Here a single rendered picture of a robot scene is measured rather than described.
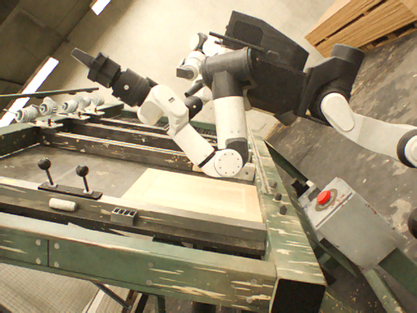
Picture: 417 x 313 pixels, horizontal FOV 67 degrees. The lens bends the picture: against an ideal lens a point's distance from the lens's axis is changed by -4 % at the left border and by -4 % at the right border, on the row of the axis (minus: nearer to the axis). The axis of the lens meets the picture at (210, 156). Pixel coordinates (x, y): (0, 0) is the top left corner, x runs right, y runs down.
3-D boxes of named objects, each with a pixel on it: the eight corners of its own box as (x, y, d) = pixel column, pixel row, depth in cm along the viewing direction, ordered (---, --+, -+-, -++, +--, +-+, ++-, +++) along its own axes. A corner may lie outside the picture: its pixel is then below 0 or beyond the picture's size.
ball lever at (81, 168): (92, 200, 101) (85, 171, 92) (81, 198, 102) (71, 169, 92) (96, 191, 104) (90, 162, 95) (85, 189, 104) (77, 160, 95)
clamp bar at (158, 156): (253, 182, 154) (262, 133, 148) (17, 142, 158) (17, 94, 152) (251, 176, 164) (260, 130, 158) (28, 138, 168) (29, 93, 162)
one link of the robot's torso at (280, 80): (305, 47, 129) (221, 19, 129) (330, 37, 96) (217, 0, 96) (281, 117, 136) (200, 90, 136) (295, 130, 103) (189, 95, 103)
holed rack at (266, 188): (271, 195, 127) (272, 193, 127) (264, 193, 127) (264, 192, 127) (251, 128, 287) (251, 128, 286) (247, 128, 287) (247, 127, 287)
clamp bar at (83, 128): (249, 164, 186) (257, 123, 180) (51, 131, 190) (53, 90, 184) (249, 160, 196) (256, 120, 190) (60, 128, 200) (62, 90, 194)
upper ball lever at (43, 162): (56, 193, 102) (45, 164, 92) (45, 192, 102) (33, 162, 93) (62, 185, 105) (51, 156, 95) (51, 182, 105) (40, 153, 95)
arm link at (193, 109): (177, 133, 152) (193, 119, 157) (188, 131, 144) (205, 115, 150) (161, 111, 148) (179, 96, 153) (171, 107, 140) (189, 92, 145)
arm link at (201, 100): (193, 116, 156) (207, 103, 162) (203, 110, 147) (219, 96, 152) (178, 97, 154) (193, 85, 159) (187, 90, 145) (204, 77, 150)
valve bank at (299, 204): (391, 249, 97) (337, 201, 94) (357, 279, 100) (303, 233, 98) (341, 193, 145) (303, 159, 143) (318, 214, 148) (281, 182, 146)
